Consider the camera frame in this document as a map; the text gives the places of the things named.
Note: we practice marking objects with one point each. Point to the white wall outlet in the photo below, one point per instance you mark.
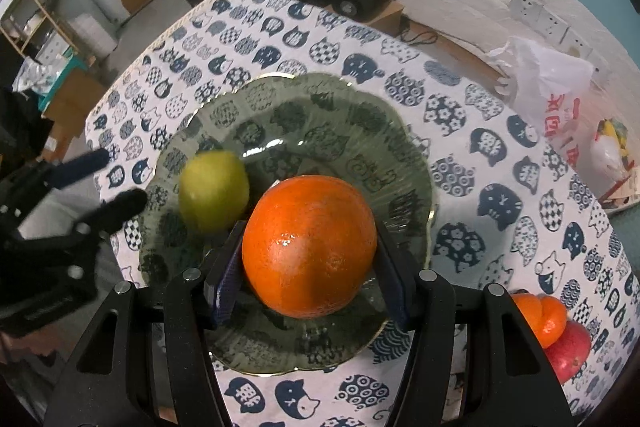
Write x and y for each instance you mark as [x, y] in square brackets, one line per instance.
[577, 42]
[600, 63]
[525, 4]
[551, 21]

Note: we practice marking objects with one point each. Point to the white plastic bag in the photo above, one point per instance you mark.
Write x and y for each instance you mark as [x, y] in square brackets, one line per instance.
[545, 92]

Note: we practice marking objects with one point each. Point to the yellow-green lemon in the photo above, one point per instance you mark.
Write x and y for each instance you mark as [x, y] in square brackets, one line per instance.
[212, 189]

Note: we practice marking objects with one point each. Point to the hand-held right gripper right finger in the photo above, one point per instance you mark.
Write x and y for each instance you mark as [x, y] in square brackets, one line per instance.
[395, 287]

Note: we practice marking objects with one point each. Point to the green glass plate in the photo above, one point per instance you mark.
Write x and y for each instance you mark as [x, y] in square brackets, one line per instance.
[325, 132]

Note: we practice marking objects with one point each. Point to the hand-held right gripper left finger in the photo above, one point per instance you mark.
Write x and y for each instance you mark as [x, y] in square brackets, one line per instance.
[225, 282]

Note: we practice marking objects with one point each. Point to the teal edged cardboard box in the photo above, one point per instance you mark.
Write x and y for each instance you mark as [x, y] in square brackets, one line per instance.
[70, 97]

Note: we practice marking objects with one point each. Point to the wooden shelf rack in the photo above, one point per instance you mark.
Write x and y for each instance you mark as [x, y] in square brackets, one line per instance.
[35, 7]

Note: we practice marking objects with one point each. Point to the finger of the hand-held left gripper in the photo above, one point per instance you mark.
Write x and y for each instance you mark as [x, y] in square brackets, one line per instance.
[80, 168]
[122, 207]

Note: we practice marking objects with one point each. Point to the colourful filled plastic bag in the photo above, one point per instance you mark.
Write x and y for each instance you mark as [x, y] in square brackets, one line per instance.
[612, 152]

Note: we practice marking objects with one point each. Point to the small cardboard box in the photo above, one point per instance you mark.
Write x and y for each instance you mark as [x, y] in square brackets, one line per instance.
[387, 13]

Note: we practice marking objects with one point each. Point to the cat print tablecloth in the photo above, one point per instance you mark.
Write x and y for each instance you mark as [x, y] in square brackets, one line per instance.
[500, 257]

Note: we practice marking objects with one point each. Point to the red apple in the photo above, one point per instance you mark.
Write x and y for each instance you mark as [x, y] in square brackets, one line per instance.
[570, 352]

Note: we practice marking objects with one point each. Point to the white drawer unit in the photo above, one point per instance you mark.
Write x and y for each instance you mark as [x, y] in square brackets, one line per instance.
[92, 34]

